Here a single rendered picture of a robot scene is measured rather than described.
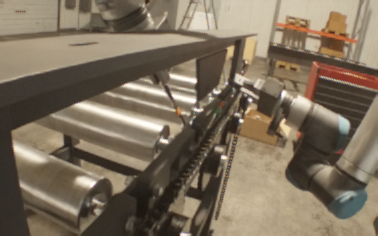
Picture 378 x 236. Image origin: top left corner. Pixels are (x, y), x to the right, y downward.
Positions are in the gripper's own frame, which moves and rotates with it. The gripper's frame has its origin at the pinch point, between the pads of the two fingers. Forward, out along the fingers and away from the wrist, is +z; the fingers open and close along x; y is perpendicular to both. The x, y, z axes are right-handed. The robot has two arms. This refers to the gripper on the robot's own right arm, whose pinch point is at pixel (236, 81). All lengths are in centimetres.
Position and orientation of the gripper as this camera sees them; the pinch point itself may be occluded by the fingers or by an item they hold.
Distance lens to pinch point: 79.1
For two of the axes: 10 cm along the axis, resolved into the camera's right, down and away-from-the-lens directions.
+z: -8.3, -4.6, 3.3
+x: -1.5, -3.9, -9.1
